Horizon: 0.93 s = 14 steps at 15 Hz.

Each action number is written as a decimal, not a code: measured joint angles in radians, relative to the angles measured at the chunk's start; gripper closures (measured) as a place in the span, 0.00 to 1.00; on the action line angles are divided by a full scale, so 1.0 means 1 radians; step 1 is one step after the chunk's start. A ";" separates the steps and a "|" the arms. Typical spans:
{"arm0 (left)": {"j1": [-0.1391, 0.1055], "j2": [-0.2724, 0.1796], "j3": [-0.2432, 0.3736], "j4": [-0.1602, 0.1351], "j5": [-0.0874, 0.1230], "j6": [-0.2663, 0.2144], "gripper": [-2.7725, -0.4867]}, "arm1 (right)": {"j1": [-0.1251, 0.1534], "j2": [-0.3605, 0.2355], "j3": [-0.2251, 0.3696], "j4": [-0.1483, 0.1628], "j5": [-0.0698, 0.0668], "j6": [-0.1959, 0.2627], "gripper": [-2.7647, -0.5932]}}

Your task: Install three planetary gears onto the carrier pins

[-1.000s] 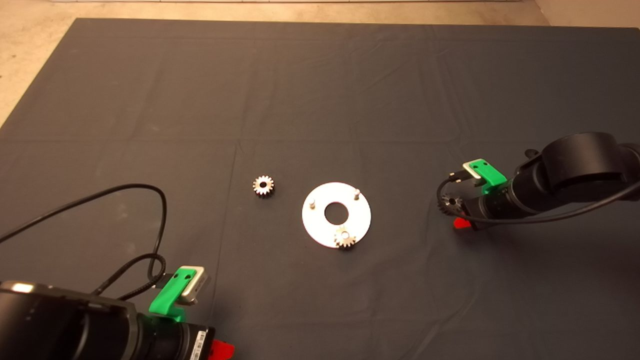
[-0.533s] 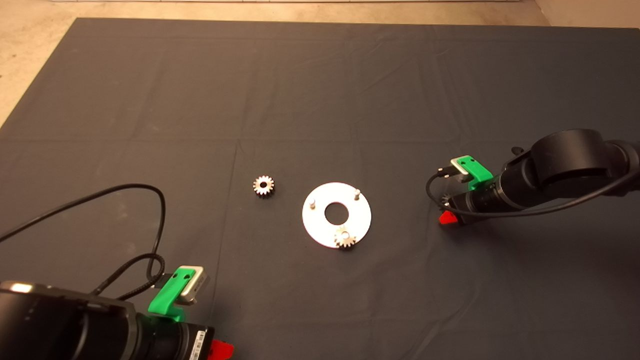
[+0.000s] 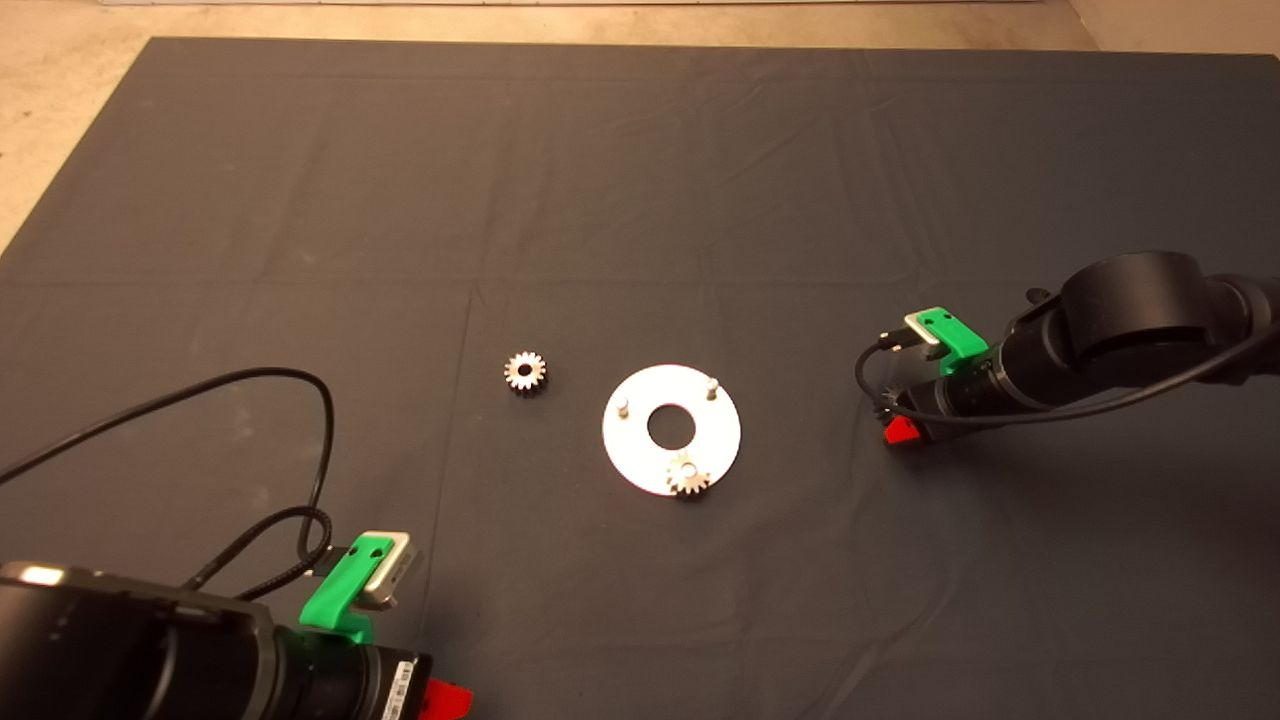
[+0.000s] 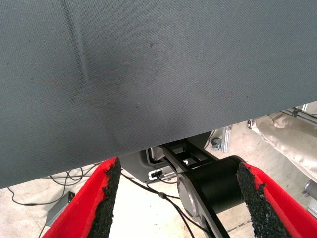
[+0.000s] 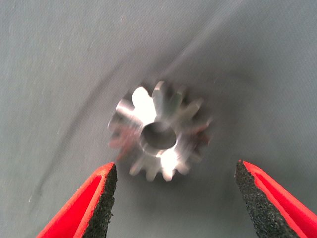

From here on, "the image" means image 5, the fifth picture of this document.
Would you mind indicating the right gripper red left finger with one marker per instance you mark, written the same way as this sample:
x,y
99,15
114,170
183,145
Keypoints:
x,y
86,205

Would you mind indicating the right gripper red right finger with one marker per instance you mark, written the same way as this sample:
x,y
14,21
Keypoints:
x,y
272,208

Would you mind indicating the small steel planetary gear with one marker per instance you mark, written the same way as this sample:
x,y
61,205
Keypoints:
x,y
143,109

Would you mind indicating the dark grey table cloth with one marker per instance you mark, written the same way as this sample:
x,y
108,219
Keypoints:
x,y
62,62

